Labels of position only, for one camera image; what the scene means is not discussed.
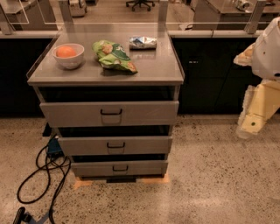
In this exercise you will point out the grey background appliance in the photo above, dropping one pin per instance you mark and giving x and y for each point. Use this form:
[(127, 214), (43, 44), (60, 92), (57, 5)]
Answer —
[(78, 8)]

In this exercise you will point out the green chip bag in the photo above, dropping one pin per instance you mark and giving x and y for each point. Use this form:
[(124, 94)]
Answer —
[(112, 56)]

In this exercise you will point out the orange fruit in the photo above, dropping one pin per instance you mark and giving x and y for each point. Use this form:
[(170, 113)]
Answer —
[(65, 52)]

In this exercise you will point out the grey top drawer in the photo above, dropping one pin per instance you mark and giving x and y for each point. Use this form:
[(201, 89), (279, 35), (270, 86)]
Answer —
[(115, 113)]

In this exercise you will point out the white bowl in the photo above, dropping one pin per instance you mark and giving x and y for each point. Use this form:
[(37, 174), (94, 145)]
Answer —
[(72, 62)]

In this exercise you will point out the grey drawer cabinet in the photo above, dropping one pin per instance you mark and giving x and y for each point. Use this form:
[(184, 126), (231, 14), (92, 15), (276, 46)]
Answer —
[(158, 79)]

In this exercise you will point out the grey drawer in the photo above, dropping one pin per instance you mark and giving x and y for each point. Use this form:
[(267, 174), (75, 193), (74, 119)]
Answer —
[(123, 168), (115, 145), (115, 113)]

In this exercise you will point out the black office chair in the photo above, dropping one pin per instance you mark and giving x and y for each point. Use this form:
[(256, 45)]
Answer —
[(147, 3)]

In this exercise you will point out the grey bottom drawer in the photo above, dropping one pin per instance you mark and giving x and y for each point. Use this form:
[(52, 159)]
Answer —
[(123, 168)]

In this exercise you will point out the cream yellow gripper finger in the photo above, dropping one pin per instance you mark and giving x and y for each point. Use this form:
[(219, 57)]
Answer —
[(260, 103)]

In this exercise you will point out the blue power box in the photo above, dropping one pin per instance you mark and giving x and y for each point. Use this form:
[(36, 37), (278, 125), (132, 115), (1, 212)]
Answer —
[(53, 146)]

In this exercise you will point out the grey middle drawer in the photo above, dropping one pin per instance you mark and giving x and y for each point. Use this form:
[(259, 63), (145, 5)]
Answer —
[(115, 145)]

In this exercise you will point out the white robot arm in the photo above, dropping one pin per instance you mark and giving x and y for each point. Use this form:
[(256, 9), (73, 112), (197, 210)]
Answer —
[(264, 54)]

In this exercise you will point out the black plug on floor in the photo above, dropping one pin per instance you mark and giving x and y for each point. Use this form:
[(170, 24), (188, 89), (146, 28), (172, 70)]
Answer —
[(22, 216)]

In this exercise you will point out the silver blue snack bag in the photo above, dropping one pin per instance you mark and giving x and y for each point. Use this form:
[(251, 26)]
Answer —
[(142, 43)]

